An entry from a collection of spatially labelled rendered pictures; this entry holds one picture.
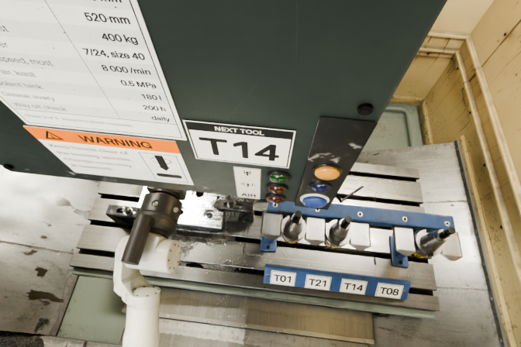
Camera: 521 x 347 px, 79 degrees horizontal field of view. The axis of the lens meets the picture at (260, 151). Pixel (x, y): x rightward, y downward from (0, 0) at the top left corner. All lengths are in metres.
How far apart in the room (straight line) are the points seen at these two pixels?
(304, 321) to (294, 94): 1.08
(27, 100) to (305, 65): 0.24
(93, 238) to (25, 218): 0.43
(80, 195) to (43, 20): 1.41
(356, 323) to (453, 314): 0.32
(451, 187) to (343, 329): 0.69
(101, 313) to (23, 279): 0.32
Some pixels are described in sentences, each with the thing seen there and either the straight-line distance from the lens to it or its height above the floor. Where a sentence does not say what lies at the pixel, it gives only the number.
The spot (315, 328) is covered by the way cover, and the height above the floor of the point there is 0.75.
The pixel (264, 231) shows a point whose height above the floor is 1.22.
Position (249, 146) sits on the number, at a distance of 0.30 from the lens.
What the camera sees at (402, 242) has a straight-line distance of 0.88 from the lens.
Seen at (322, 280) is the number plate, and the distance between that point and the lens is 1.08.
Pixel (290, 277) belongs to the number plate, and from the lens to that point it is 1.07.
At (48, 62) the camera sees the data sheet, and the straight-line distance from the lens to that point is 0.28.
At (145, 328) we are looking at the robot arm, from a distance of 0.76.
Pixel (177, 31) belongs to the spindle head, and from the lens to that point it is 0.21.
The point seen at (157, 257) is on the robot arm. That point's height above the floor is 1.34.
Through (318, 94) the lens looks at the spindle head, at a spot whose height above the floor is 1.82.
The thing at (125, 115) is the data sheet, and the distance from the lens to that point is 0.30.
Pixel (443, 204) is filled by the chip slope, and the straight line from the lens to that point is 1.46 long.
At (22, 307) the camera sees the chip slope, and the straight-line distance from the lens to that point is 1.57.
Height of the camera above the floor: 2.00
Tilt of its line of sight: 60 degrees down
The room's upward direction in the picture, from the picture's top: 1 degrees clockwise
